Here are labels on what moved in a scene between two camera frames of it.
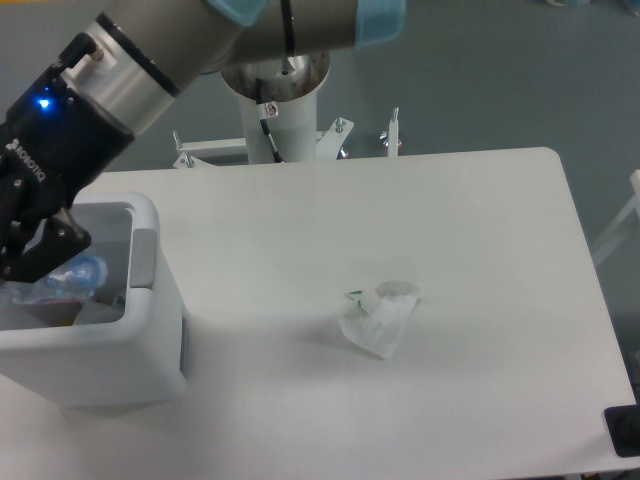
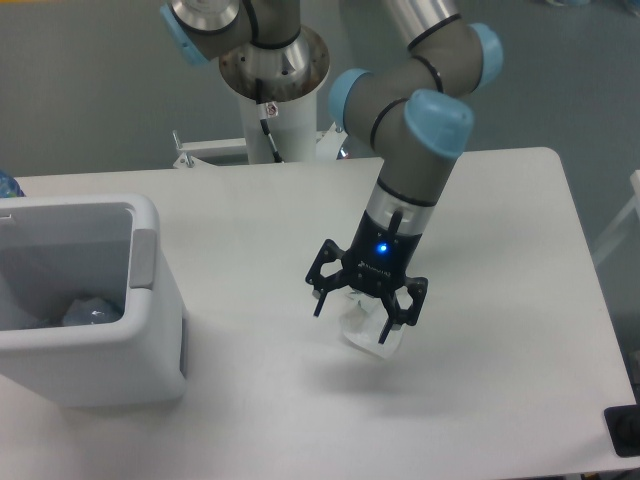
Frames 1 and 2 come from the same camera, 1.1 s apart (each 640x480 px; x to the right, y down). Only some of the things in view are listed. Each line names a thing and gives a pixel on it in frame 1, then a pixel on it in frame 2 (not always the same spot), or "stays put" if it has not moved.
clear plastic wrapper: (378, 316) stays put
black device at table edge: (623, 425) stays put
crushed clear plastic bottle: (73, 281) -> (91, 311)
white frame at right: (632, 205) stays put
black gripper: (52, 142) -> (374, 264)
